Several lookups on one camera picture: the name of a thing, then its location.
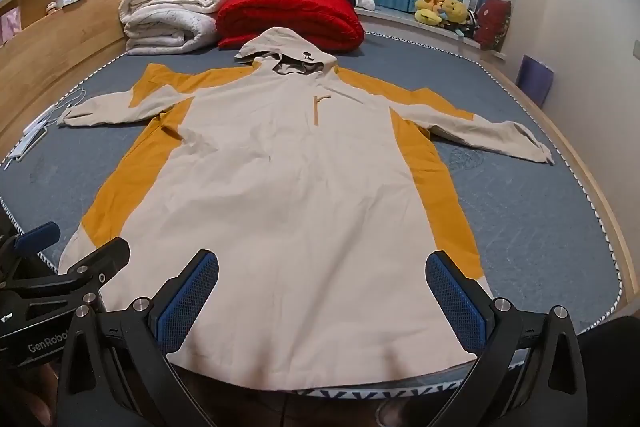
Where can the folded white fleece blanket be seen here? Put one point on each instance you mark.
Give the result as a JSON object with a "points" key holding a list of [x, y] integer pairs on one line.
{"points": [[170, 17]]}

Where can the purple bag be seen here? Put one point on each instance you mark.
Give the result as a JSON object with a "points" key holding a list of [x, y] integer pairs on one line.
{"points": [[535, 79]]}

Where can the beige and yellow hooded jacket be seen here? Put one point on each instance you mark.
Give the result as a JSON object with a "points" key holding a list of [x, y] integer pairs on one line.
{"points": [[300, 207]]}

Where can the red patterned bag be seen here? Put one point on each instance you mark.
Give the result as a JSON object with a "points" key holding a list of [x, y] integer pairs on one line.
{"points": [[494, 24]]}

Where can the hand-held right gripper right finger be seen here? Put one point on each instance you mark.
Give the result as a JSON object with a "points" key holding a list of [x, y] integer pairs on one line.
{"points": [[452, 307]]}

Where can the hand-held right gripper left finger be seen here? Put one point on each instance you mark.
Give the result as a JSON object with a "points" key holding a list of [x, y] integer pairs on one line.
{"points": [[187, 302]]}

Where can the yellow plush toy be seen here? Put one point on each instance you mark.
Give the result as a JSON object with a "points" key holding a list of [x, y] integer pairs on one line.
{"points": [[457, 9], [429, 4]]}

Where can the folded red quilt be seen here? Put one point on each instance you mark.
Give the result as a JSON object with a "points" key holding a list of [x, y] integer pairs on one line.
{"points": [[290, 19]]}

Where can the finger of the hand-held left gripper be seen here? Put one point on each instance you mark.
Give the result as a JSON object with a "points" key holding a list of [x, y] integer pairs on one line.
{"points": [[37, 237], [107, 253]]}

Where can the pink packet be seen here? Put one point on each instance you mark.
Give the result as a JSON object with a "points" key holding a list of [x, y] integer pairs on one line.
{"points": [[10, 27]]}

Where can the wooden bed frame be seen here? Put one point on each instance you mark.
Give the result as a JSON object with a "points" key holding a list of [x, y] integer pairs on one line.
{"points": [[65, 37]]}

